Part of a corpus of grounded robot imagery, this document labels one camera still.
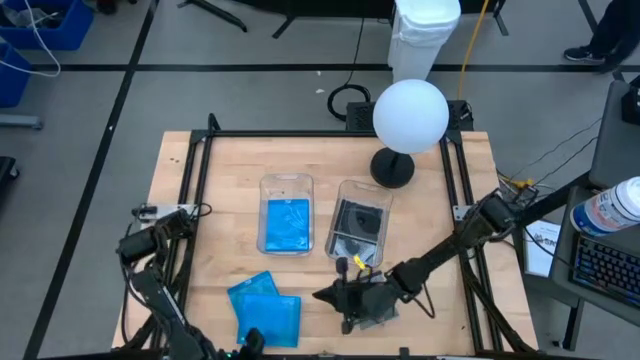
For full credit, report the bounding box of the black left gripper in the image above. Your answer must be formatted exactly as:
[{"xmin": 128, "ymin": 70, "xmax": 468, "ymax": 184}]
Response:
[{"xmin": 214, "ymin": 327, "xmax": 267, "ymax": 360}]

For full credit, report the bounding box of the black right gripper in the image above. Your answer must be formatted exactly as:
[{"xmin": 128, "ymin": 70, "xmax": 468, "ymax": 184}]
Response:
[{"xmin": 313, "ymin": 256, "xmax": 401, "ymax": 335}]

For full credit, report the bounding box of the clear plastic bin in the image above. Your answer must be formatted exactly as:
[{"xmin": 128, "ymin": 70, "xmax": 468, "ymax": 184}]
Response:
[
  {"xmin": 323, "ymin": 178, "xmax": 395, "ymax": 270},
  {"xmin": 256, "ymin": 172, "xmax": 316, "ymax": 257}
]

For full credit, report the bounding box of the black perforated control box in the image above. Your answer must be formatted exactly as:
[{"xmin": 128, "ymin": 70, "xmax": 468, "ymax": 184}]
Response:
[{"xmin": 345, "ymin": 99, "xmax": 474, "ymax": 132}]

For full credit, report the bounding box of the white globe table lamp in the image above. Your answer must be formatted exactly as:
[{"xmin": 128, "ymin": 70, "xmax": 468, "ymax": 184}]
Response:
[{"xmin": 369, "ymin": 78, "xmax": 450, "ymax": 190}]

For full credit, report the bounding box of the white paper sheet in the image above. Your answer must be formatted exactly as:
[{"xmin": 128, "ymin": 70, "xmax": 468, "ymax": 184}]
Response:
[{"xmin": 522, "ymin": 219, "xmax": 562, "ymax": 279}]

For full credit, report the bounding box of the grey desk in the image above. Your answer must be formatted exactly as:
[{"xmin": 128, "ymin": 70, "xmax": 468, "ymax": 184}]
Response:
[{"xmin": 548, "ymin": 185, "xmax": 640, "ymax": 315}]

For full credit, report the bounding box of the black keyboard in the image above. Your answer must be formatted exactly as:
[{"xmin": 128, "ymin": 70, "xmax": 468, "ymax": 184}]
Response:
[{"xmin": 569, "ymin": 232, "xmax": 640, "ymax": 307}]

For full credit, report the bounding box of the white trash can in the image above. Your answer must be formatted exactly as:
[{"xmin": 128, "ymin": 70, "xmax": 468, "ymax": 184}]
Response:
[{"xmin": 387, "ymin": 0, "xmax": 462, "ymax": 84}]

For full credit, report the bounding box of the black stand leg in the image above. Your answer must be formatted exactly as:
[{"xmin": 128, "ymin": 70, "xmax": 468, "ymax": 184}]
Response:
[
  {"xmin": 271, "ymin": 14, "xmax": 297, "ymax": 40},
  {"xmin": 492, "ymin": 0, "xmax": 510, "ymax": 37},
  {"xmin": 177, "ymin": 0, "xmax": 249, "ymax": 34}
]

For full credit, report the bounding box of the white wipes canister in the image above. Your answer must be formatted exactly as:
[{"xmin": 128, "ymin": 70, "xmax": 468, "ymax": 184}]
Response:
[{"xmin": 569, "ymin": 175, "xmax": 640, "ymax": 237}]

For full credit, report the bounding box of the black backdrop panel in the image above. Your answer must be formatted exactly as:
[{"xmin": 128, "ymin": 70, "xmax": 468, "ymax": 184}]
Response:
[{"xmin": 234, "ymin": 0, "xmax": 396, "ymax": 20}]

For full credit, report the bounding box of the black chair base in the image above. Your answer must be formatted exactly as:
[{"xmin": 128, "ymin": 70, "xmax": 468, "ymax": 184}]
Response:
[{"xmin": 0, "ymin": 155, "xmax": 21, "ymax": 194}]

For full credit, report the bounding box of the grey side table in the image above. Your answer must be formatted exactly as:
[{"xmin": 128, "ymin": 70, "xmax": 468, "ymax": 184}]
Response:
[{"xmin": 588, "ymin": 78, "xmax": 640, "ymax": 190}]

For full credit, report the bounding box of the grey metal foot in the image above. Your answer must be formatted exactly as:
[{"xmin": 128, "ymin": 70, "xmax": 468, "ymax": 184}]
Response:
[{"xmin": 0, "ymin": 113, "xmax": 45, "ymax": 131}]

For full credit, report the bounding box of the black device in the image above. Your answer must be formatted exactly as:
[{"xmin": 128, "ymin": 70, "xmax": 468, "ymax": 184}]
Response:
[{"xmin": 621, "ymin": 74, "xmax": 640, "ymax": 126}]

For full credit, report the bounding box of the blue storage bin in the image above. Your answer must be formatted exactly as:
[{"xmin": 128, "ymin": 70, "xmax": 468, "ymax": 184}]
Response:
[
  {"xmin": 0, "ymin": 0, "xmax": 95, "ymax": 51},
  {"xmin": 0, "ymin": 42, "xmax": 32, "ymax": 109}
]

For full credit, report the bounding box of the person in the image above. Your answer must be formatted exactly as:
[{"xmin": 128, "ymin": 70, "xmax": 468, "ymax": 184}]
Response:
[{"xmin": 563, "ymin": 0, "xmax": 640, "ymax": 75}]

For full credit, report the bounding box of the black coiled cable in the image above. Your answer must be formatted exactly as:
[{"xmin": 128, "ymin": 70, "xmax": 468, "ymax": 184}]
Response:
[{"xmin": 326, "ymin": 17, "xmax": 373, "ymax": 122}]

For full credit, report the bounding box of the yellow cable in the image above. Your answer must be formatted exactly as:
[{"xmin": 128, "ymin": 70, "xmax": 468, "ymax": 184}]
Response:
[{"xmin": 457, "ymin": 0, "xmax": 490, "ymax": 100}]

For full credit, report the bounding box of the white cable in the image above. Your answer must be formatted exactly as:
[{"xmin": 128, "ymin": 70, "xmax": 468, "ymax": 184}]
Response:
[{"xmin": 0, "ymin": 0, "xmax": 62, "ymax": 79}]

